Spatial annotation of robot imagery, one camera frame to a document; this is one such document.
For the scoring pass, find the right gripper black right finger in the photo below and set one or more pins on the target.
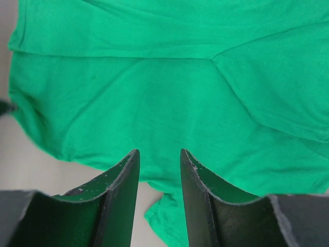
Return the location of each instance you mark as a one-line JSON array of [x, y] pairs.
[[219, 214]]

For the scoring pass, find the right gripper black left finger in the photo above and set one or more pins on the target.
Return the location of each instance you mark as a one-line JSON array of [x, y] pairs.
[[97, 213]]

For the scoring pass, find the green t shirt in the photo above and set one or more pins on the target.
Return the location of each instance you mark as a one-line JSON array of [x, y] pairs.
[[243, 85]]

